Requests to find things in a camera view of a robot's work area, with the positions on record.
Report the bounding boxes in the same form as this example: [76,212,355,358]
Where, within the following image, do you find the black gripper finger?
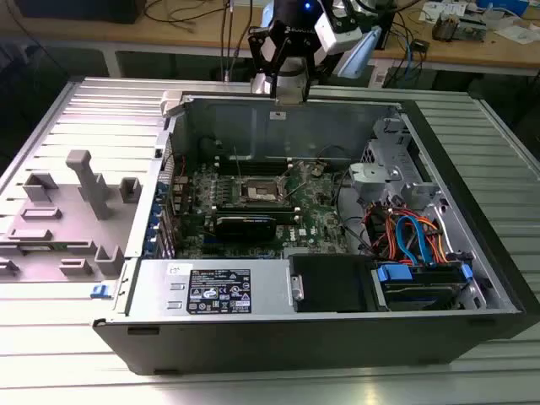
[246,24,293,101]
[301,37,319,105]

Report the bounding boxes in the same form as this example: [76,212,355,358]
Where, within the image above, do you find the metal socket cover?
[276,172,309,202]

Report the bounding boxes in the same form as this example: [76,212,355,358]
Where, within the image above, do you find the RAM slot white latches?
[213,162,294,170]
[213,152,294,160]

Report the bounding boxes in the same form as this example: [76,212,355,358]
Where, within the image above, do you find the CPU socket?
[238,175,292,204]

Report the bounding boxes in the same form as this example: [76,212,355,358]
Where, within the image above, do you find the small black tower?
[375,8,398,52]

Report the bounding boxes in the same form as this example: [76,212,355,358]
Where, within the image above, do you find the silver drive cage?
[362,116,449,220]

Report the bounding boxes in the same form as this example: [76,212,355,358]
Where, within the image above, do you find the copper coil cooler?
[432,11,462,43]

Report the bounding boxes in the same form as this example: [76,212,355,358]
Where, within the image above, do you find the green motherboard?
[175,158,366,261]

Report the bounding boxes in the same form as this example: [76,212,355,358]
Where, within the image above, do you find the wooden desk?
[0,0,540,79]

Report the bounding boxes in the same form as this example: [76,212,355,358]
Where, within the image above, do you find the black graphics card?
[213,214,278,244]

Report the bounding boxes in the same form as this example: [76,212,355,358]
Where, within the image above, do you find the large black box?
[14,0,140,25]

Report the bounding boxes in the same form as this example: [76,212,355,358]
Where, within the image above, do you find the white paper sheet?
[493,24,540,46]

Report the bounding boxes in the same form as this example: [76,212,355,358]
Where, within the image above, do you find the grey parts rack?
[0,149,143,284]

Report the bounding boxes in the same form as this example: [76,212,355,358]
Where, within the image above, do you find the silver power supply unit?
[126,257,292,316]

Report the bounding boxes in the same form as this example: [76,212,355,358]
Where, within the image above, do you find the hard disk in blue carrier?
[370,261,473,312]

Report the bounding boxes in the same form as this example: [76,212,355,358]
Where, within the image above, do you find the open black PC case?
[91,90,537,376]

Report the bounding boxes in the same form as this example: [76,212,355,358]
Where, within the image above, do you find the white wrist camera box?
[314,8,364,56]

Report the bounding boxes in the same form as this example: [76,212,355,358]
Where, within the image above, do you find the blue network cable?
[402,31,419,79]

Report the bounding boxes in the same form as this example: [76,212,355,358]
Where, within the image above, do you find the silver metal bracket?
[348,162,402,196]

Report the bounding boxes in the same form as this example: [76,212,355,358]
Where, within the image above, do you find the blue data wire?
[395,213,428,266]

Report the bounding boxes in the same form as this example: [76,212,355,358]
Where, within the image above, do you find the orange data wire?
[381,217,451,265]

